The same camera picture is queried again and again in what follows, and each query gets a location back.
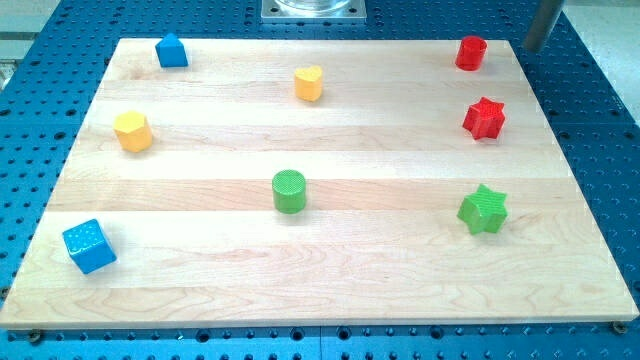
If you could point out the red cylinder block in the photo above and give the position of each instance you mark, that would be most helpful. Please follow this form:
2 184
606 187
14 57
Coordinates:
471 53

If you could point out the green star block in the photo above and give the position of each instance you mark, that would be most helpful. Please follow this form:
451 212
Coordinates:
484 210

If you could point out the red star block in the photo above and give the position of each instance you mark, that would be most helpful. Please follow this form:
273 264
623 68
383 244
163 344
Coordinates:
485 119

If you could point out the green cylinder block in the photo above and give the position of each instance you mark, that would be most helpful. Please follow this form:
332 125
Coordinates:
289 191

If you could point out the wooden board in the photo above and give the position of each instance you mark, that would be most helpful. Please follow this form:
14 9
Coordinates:
387 163

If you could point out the yellow heart block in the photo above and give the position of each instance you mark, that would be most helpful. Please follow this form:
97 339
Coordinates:
308 83

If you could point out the yellow hexagon block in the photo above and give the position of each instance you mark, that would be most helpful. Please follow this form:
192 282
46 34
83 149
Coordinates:
133 131

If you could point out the blue pentagon block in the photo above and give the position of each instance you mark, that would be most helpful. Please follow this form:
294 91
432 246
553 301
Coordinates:
171 52

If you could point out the blue cube block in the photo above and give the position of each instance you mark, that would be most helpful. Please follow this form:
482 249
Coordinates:
88 246

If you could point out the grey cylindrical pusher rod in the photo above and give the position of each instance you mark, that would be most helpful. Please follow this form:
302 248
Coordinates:
542 24

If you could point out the blue perforated table plate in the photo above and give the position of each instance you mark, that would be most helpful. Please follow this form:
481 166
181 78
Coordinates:
43 105

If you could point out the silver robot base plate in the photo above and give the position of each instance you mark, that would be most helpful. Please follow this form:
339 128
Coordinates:
313 11

